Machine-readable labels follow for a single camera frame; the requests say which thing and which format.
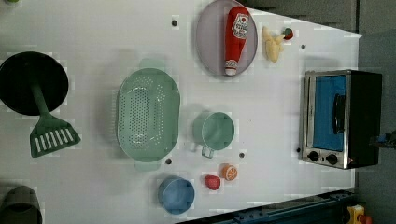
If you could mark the green slotted spatula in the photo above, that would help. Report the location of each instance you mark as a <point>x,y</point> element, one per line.
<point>50,134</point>

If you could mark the yellow plush banana bunch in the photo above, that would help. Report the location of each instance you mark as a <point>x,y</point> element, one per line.
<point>273,45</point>

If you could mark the grey round plate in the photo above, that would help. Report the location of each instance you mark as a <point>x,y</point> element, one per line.
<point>210,38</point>

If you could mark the orange toy slice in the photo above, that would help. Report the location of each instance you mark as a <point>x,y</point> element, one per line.
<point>229,172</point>

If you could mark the black round pan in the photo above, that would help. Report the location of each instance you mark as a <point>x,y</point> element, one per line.
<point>19,72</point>

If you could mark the red toy strawberry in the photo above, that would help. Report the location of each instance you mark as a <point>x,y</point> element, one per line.
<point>212,182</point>

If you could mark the red plush ketchup bottle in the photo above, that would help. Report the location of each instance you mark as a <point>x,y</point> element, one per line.
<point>236,35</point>

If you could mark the green plastic colander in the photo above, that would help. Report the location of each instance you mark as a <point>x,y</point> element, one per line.
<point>147,115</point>

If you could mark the grey cup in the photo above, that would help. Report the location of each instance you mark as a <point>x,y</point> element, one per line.
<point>21,206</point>

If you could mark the green plastic mug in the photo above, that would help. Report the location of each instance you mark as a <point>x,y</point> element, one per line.
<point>213,131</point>

